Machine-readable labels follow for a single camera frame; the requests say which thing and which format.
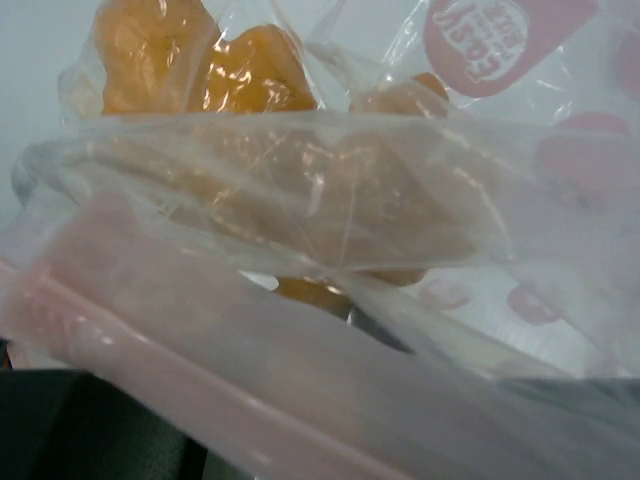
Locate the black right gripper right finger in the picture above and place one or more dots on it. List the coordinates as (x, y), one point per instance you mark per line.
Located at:
(614, 404)

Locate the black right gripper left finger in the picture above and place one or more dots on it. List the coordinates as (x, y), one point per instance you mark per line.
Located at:
(65, 424)

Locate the orange toy food piece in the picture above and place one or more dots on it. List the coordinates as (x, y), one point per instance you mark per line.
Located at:
(231, 132)

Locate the clear zip top bag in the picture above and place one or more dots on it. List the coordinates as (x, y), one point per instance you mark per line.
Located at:
(545, 93)

